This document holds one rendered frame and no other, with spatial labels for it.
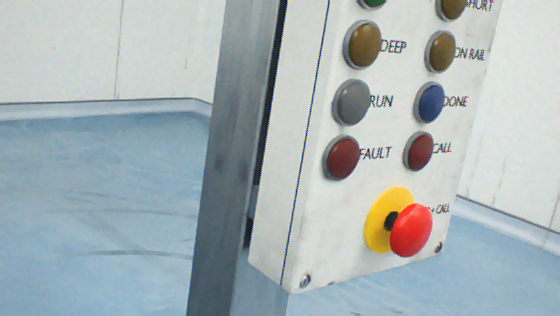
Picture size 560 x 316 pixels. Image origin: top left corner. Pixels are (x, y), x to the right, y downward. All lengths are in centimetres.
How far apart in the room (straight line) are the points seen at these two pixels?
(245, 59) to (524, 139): 311
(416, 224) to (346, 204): 5
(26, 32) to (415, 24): 398
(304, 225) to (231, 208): 8
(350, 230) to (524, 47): 310
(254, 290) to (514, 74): 310
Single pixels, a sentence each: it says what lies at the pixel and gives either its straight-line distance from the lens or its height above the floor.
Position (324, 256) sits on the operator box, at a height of 92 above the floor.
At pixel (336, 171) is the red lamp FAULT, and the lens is 39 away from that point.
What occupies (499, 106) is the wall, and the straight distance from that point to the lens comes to 354.
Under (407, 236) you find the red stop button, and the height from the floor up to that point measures 94.
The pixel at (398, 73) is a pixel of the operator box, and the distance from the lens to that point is 42.
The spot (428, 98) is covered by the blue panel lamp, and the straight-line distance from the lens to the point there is 44.
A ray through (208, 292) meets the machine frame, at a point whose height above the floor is 85.
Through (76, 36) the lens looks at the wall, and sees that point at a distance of 448.
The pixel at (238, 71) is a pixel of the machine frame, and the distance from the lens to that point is 44.
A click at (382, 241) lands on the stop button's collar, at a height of 93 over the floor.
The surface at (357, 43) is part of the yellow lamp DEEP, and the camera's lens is 37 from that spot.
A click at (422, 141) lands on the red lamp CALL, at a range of 45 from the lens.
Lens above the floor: 109
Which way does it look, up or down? 16 degrees down
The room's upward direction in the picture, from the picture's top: 9 degrees clockwise
